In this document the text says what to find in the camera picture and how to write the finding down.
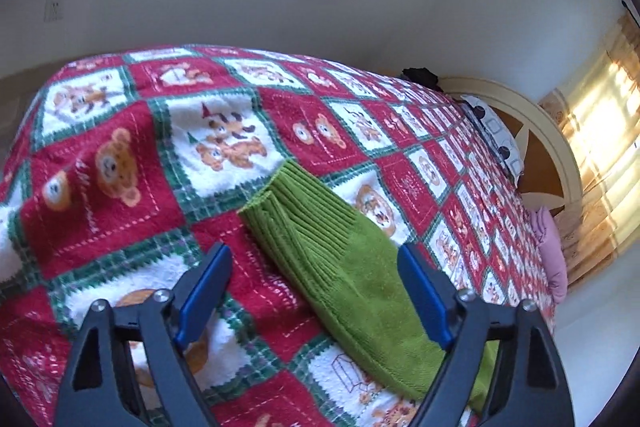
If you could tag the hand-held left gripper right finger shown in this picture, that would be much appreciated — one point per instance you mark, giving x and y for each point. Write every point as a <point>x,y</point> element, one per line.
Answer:
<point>425,292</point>

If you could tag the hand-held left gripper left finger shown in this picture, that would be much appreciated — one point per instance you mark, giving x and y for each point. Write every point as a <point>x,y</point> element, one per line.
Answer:
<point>202,302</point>

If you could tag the green knitted sweater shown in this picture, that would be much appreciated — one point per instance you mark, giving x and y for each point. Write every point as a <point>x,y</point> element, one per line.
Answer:
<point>360,282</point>

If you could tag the printed patchwork blanket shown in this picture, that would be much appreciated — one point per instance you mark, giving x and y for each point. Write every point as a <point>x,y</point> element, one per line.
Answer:
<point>125,232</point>

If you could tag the pink pillow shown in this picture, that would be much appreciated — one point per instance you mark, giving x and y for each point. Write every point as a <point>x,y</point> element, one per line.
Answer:
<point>552,257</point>

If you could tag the cream wooden headboard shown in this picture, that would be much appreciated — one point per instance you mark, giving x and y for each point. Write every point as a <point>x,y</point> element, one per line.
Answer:
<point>542,167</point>

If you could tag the white patterned pillow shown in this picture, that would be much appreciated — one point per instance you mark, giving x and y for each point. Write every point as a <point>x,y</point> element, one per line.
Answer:
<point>492,127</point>

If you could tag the dark cloth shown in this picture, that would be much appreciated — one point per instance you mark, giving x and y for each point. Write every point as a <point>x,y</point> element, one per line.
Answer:
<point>420,77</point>

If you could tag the yellow patterned curtain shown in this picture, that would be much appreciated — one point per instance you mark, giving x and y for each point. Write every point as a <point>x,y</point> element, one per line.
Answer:
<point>600,147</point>

